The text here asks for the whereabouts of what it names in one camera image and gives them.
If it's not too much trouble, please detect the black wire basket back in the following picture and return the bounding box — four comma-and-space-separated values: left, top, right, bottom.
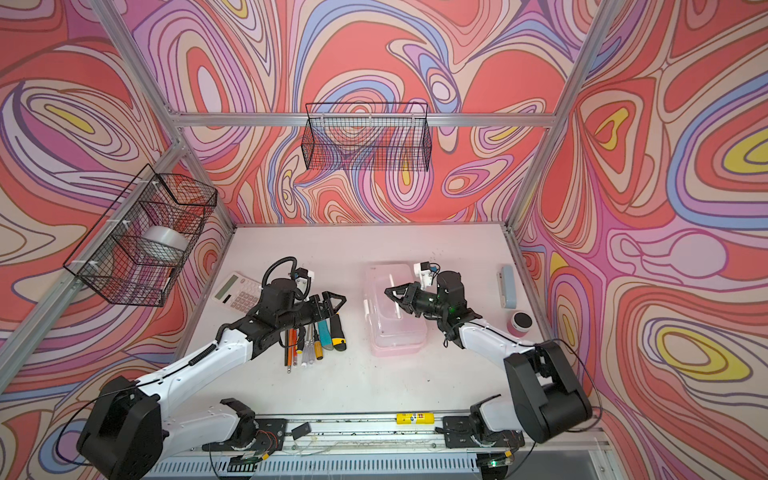
301, 101, 432, 172

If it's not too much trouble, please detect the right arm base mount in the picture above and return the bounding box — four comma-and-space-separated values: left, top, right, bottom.
435, 415, 525, 451

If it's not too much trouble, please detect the clear handle screwdriver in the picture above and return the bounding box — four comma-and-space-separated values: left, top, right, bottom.
301, 335, 315, 367

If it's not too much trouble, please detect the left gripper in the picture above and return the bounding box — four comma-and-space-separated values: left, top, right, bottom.
275, 292, 347, 334

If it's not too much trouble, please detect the blue grey stapler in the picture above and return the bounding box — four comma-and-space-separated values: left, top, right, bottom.
498, 264, 517, 310

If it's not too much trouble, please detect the black wire basket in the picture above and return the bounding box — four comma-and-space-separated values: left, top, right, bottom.
63, 165, 218, 307
301, 101, 432, 172

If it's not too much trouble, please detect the teal utility knife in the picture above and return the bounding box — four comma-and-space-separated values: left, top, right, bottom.
317, 320, 334, 351

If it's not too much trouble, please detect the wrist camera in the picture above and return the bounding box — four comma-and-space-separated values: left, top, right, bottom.
413, 261, 440, 289
292, 267, 315, 288

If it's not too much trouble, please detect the pink plastic tool box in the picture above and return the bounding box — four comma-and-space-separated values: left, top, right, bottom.
363, 263, 428, 357

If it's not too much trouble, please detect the black yellow utility knife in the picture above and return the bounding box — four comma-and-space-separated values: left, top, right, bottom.
330, 327, 347, 352

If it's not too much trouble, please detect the yellow label tag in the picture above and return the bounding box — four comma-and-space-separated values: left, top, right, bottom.
396, 412, 435, 425

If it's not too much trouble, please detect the pink calculator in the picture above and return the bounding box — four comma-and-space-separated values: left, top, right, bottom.
213, 272, 262, 314

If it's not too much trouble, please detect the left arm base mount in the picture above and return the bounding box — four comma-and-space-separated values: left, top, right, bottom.
201, 418, 288, 454

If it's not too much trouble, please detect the yellow handle screwdriver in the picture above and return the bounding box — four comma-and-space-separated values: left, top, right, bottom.
313, 328, 324, 361

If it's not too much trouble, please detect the orange sleeve hex key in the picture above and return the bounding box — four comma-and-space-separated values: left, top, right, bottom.
287, 329, 297, 374

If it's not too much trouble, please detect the silver tape roll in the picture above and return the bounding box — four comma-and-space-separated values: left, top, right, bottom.
141, 225, 189, 255

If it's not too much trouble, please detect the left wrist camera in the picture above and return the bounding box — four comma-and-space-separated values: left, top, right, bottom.
292, 267, 315, 288

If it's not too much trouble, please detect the red sleeve hex key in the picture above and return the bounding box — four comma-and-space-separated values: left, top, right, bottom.
291, 329, 298, 367

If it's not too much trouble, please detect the aluminium front rail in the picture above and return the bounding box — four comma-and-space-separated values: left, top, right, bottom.
143, 409, 613, 457

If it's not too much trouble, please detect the pink round speaker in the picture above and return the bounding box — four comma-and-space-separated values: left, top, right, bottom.
507, 310, 534, 338

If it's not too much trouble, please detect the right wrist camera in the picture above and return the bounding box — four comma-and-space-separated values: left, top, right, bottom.
413, 261, 440, 289

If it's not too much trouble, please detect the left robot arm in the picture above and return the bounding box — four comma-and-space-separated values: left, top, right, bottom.
76, 278, 346, 479

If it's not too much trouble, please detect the black wire basket left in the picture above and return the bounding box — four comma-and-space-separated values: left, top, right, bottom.
63, 165, 218, 307

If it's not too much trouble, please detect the black yellow phillips screwdriver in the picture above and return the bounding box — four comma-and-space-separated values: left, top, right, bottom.
296, 327, 306, 355

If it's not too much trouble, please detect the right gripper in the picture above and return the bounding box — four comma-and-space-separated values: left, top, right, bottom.
385, 281, 449, 317

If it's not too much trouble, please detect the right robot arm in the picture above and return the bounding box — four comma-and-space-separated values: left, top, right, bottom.
383, 271, 594, 444

